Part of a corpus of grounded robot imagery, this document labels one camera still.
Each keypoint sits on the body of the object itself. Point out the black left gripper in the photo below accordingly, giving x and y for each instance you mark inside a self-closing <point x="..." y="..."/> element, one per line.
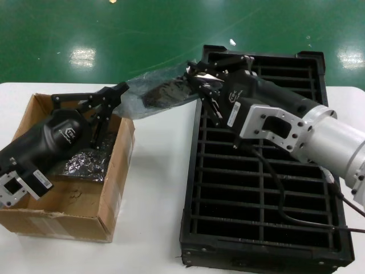
<point x="51" y="140"/>

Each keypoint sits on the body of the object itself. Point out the brown cardboard box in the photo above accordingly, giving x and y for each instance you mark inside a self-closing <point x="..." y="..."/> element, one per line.
<point x="71" y="225"/>

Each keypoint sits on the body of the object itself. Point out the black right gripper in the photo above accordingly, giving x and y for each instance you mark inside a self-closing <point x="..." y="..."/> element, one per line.
<point x="245" y="88"/>

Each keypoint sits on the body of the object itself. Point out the graphics card in shiny bag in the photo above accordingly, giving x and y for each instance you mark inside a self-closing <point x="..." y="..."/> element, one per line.
<point x="85" y="168"/>

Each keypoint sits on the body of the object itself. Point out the black graphics card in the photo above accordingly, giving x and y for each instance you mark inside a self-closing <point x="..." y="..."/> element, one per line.
<point x="165" y="92"/>

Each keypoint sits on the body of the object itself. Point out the black slotted plastic container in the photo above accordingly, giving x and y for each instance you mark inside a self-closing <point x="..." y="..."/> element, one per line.
<point x="256" y="199"/>

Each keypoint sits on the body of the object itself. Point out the clear shiny antistatic bag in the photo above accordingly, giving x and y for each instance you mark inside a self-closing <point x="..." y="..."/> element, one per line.
<point x="134" y="94"/>

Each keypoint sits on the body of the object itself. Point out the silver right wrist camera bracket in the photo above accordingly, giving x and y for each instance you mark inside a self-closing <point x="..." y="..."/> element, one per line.
<point x="256" y="122"/>

